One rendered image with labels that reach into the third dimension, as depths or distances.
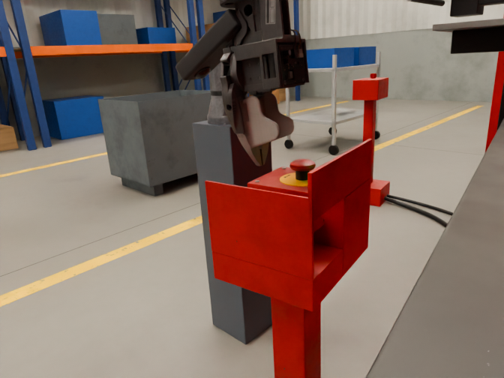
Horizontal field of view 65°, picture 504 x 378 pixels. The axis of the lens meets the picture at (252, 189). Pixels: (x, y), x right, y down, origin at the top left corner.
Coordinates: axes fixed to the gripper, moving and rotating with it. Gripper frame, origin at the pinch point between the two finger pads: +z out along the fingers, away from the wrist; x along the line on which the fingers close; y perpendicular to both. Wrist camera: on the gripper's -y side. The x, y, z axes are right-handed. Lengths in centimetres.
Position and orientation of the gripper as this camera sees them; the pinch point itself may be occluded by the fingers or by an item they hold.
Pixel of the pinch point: (255, 155)
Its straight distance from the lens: 53.1
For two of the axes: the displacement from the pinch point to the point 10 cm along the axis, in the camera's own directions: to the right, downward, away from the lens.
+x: 5.7, -2.9, 7.7
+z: 1.3, 9.6, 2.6
